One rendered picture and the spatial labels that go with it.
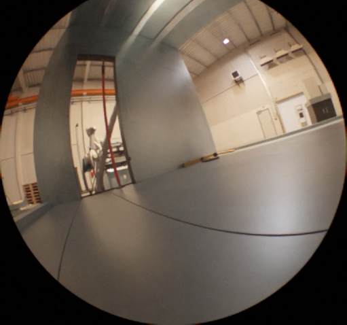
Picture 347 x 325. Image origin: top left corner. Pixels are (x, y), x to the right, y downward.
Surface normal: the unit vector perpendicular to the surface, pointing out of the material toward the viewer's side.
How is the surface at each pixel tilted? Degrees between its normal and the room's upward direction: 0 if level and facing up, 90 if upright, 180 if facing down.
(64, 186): 90
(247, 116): 90
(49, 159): 90
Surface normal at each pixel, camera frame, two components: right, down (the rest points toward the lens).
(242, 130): -0.74, 0.16
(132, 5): 0.26, 0.96
